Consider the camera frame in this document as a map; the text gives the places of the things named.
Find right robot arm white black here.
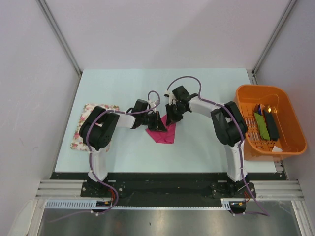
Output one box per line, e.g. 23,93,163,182
164,86,248,197

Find green napkin in basin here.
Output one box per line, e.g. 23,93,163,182
253,113,270,140

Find floral cloth mat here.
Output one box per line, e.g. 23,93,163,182
70,103,120,151

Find aluminium corner post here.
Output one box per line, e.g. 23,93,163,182
35,0,82,74
252,0,298,76

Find pink paper napkin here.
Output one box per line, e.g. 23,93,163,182
146,115,176,144

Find orange plastic basin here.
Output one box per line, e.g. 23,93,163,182
235,85,307,161

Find aluminium rail frame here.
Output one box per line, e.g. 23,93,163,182
35,180,304,201

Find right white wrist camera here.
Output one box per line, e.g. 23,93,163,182
164,90,177,105

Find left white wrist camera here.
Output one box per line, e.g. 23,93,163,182
148,100,160,109

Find black napkin in basin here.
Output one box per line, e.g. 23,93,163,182
263,111,280,141

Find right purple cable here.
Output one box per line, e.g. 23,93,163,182
166,76,270,217

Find white cable duct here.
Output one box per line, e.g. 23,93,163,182
45,200,231,210

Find right aluminium corner post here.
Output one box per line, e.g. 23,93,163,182
252,0,298,76

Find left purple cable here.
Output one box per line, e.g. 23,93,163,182
46,90,162,223

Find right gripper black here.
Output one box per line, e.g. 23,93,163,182
166,102,187,126

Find purple cable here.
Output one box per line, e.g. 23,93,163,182
46,90,162,223
166,76,270,217

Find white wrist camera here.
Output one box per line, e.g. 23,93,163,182
164,90,177,105
148,100,160,109

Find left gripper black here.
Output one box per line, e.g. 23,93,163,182
140,111,167,132

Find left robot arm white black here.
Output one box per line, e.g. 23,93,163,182
79,99,167,197

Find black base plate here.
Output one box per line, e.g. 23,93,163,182
50,172,288,207

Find left aluminium corner post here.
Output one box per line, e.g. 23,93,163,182
35,0,82,74

